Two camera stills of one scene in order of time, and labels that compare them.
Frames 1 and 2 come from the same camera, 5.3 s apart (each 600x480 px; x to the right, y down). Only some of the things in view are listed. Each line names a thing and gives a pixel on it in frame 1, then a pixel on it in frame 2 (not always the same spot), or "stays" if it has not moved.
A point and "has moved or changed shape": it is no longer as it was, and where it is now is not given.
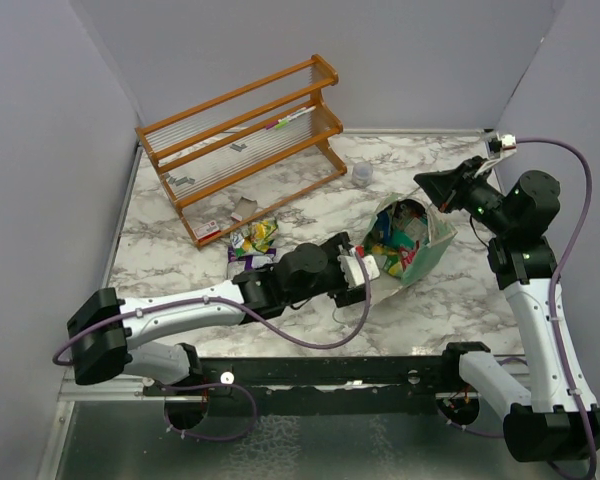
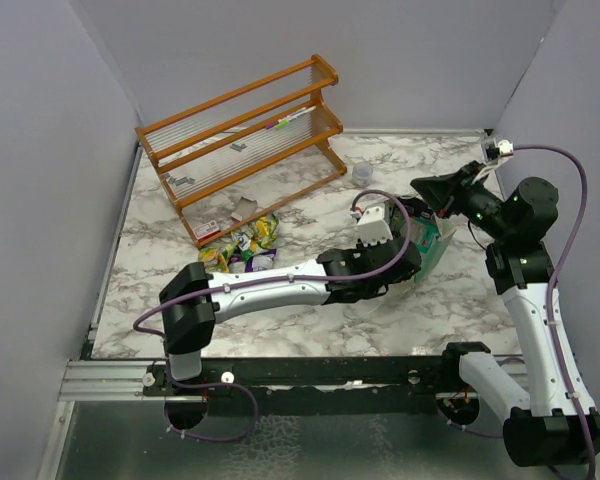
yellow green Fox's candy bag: (398, 258) has moved or changed shape
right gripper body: (477, 194) stays
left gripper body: (336, 285) -> (372, 289)
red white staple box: (207, 230) stays
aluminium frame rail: (128, 387) stays
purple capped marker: (275, 122) stays
